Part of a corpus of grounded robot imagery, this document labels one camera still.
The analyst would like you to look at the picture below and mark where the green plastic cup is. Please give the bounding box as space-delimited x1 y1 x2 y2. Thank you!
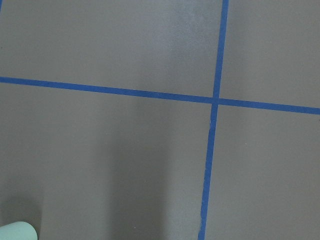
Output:
0 221 38 240

